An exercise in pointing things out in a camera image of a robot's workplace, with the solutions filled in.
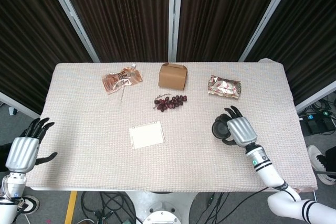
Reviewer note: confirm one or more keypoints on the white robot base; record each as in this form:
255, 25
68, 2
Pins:
160, 208

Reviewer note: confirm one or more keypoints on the orange spout pouch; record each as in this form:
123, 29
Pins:
120, 79

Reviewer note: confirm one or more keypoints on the white partition frame rail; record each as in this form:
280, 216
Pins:
18, 104
315, 95

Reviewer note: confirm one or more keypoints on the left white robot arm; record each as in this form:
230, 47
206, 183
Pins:
13, 186

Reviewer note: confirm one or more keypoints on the gold foil snack package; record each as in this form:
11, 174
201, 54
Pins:
224, 87

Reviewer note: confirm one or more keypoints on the dark ribbed partition panel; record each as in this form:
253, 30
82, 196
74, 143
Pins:
29, 37
309, 32
223, 16
123, 16

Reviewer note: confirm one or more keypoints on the brown cardboard box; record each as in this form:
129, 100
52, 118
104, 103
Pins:
172, 78

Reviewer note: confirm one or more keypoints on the dark red grape bunch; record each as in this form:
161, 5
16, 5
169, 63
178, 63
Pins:
170, 102

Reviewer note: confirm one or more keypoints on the beige waffle tablecloth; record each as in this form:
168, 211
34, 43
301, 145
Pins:
168, 163

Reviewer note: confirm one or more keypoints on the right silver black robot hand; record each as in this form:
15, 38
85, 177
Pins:
241, 130

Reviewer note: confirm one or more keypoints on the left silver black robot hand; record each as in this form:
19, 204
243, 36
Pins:
22, 153

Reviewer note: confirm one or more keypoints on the white partition frame post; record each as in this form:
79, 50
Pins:
174, 16
267, 16
71, 16

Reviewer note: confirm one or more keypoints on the yellow floor tape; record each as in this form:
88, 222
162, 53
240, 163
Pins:
71, 207

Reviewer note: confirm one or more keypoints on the white black sneaker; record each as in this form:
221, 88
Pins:
29, 204
319, 165

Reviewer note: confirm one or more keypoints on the black trouser leg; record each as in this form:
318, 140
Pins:
331, 159
4, 158

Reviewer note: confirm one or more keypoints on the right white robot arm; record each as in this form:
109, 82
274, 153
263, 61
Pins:
270, 176

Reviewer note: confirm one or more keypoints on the black round object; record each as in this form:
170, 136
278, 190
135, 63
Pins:
220, 129

